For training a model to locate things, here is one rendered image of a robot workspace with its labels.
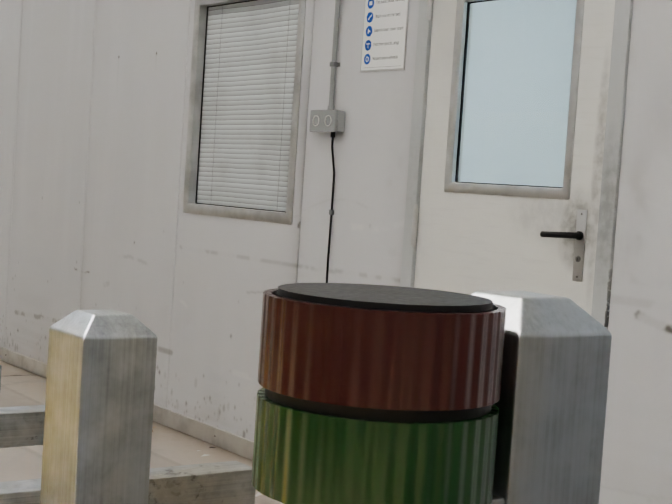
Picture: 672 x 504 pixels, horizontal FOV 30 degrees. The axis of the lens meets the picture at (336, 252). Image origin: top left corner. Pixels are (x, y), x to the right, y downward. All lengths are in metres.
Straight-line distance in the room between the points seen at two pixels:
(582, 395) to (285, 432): 0.09
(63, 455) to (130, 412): 0.03
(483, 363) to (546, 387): 0.04
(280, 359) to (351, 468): 0.03
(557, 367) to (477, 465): 0.04
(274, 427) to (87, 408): 0.24
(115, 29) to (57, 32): 0.72
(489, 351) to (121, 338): 0.27
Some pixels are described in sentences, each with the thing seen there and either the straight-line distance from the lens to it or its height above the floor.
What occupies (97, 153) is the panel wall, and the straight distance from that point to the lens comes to 6.66.
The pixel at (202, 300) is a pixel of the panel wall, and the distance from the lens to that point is 5.67.
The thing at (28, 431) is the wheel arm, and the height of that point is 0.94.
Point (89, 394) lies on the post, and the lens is 0.53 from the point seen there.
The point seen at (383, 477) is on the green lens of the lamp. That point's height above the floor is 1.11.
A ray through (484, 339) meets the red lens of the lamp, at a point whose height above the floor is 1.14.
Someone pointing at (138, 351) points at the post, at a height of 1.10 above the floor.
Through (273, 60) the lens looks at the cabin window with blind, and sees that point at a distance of 5.35.
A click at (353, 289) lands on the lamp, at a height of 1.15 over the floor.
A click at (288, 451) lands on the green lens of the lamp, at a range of 0.29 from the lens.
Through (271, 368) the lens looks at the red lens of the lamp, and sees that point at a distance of 0.30.
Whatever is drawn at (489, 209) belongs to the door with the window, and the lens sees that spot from 4.19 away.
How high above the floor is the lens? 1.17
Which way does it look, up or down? 3 degrees down
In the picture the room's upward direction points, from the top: 4 degrees clockwise
